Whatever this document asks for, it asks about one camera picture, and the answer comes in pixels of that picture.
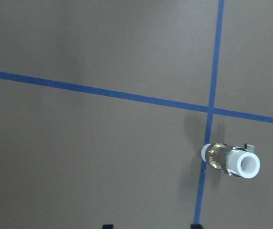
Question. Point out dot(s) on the white brass PPR valve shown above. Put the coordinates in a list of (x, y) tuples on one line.
[(232, 160)]

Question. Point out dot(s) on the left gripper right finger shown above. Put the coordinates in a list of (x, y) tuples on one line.
[(195, 226)]

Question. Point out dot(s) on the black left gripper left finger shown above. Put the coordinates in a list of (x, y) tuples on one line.
[(107, 226)]

